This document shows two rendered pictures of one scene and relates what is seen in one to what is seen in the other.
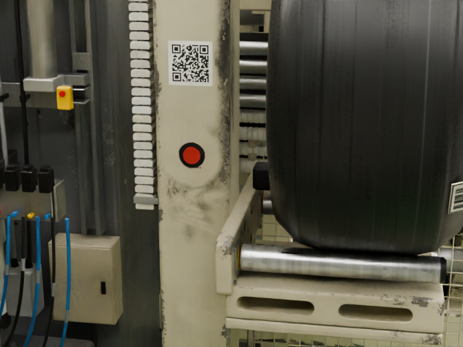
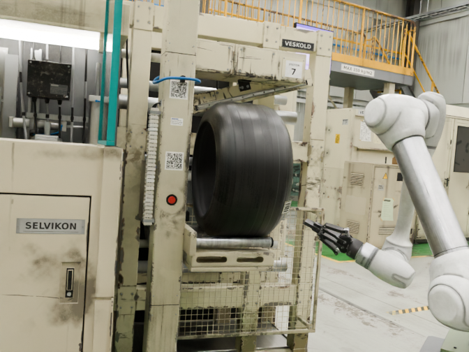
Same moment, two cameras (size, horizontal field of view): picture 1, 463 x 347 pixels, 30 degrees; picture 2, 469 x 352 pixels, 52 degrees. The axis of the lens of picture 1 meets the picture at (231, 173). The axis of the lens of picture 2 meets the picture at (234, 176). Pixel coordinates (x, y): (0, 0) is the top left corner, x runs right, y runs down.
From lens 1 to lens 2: 0.90 m
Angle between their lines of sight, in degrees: 31
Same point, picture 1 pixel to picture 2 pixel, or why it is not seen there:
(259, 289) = (205, 253)
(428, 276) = (267, 244)
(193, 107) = (174, 179)
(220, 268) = (192, 243)
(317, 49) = (243, 150)
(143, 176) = (148, 210)
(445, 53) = (284, 154)
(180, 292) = (161, 262)
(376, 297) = (250, 253)
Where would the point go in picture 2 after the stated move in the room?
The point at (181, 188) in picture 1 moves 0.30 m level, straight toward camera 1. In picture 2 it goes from (166, 214) to (199, 227)
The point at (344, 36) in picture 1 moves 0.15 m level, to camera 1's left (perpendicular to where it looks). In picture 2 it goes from (251, 147) to (216, 144)
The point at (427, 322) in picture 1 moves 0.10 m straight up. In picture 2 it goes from (269, 261) to (270, 238)
